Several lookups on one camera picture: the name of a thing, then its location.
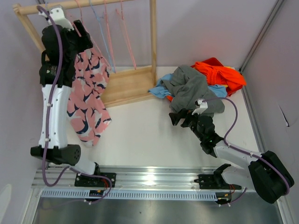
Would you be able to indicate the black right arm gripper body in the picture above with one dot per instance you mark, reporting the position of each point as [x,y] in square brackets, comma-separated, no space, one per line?
[191,122]

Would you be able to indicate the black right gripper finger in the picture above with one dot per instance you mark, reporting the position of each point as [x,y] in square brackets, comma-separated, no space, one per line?
[176,117]
[185,112]

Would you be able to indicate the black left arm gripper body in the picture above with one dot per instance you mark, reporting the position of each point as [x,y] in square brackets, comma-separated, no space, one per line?
[78,44]

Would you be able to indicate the pink hanger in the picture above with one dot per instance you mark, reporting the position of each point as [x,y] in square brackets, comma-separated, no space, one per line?
[124,30]
[94,42]
[109,37]

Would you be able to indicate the grey shorts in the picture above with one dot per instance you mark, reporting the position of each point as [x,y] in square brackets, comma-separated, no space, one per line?
[187,85]

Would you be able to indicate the light blue shorts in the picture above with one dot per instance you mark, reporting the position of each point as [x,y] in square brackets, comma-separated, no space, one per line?
[162,92]

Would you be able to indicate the blue hanger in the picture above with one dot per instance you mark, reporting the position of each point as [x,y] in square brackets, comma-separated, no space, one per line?
[103,30]

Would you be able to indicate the orange shorts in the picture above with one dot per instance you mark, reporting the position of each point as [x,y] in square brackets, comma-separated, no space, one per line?
[219,74]

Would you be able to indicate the pink patterned shorts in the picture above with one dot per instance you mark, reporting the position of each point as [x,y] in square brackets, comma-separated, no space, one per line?
[87,113]

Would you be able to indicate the yellow shorts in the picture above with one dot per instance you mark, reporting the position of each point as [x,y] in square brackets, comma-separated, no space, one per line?
[229,76]

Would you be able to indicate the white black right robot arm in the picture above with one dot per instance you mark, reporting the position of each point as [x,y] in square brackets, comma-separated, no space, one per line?
[262,172]

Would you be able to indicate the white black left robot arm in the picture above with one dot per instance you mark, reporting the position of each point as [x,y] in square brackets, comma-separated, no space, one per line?
[57,73]

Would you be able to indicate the wooden clothes rack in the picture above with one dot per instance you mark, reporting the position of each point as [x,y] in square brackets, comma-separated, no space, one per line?
[124,87]

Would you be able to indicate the red plastic tray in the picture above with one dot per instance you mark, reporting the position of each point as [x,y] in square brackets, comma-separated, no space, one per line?
[215,63]

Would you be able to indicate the aluminium corner profile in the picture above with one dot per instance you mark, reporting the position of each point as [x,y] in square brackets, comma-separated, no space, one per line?
[262,33]

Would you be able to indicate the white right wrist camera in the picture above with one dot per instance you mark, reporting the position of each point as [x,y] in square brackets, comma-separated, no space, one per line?
[201,106]

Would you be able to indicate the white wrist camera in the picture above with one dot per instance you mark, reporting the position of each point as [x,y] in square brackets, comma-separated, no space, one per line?
[58,16]
[201,106]

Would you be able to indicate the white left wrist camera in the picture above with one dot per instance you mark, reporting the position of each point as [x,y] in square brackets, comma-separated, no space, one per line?
[58,16]

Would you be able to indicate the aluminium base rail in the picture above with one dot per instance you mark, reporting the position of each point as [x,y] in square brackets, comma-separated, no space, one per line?
[132,178]

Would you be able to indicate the white cable duct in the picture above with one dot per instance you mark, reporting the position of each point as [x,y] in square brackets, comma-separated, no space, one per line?
[131,194]

